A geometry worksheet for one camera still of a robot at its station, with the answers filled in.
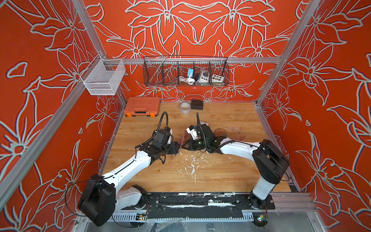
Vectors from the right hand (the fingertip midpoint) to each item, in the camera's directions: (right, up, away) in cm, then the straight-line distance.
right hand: (179, 148), depth 81 cm
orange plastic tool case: (-31, +26, +34) cm, 53 cm away
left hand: (-2, +1, +3) cm, 4 cm away
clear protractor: (+29, +7, +20) cm, 36 cm away
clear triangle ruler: (+40, +3, +18) cm, 44 cm away
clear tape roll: (+4, +28, +35) cm, 45 cm away
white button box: (+25, +44, +14) cm, 52 cm away
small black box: (+13, +28, +34) cm, 46 cm away
